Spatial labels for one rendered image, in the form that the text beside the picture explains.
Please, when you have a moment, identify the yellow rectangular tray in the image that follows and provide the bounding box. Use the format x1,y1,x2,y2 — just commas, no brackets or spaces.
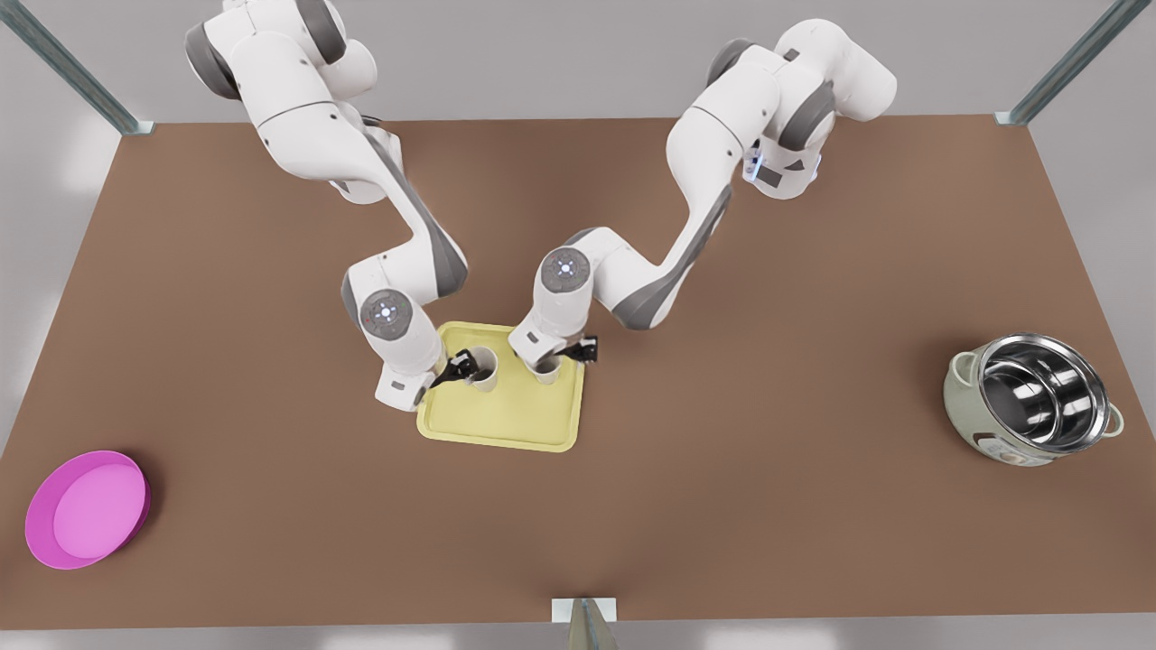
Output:
416,321,586,453

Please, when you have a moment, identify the pink round bowl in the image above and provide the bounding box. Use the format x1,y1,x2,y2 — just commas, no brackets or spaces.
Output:
24,450,152,571

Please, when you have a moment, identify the steel rice cooker pot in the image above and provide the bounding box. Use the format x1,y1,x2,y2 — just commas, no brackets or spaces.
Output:
944,334,1124,468

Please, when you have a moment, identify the silver frame post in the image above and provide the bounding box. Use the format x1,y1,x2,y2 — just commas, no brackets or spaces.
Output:
552,597,620,650
0,0,154,136
994,0,1153,126

